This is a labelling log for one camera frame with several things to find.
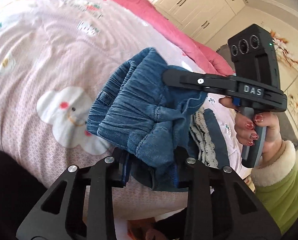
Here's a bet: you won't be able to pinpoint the pink quilt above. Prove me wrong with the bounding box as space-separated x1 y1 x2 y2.
77 0 235 77

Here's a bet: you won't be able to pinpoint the blue denim pants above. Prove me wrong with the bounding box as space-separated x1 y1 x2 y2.
85 47 231 192

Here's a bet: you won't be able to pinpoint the pink strawberry print bedsheet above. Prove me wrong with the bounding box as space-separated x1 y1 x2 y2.
0 0 252 221

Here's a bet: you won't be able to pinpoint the cream wardrobe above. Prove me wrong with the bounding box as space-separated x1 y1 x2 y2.
148 0 245 44

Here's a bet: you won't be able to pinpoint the right hand with red nails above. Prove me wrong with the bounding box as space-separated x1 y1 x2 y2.
219 97 282 165

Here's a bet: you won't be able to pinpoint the floral wall picture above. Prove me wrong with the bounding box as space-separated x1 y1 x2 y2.
270 30 298 130

